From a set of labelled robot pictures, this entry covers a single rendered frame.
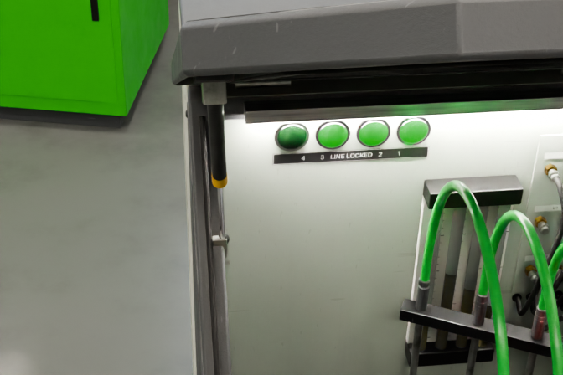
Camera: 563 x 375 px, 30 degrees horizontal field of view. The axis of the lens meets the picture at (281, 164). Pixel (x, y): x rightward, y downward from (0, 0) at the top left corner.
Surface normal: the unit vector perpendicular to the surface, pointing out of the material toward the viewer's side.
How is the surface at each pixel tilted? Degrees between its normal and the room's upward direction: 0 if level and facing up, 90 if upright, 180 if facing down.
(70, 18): 90
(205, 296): 43
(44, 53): 90
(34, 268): 0
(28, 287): 0
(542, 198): 90
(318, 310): 90
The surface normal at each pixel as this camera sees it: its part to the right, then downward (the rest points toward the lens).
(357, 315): 0.12, 0.56
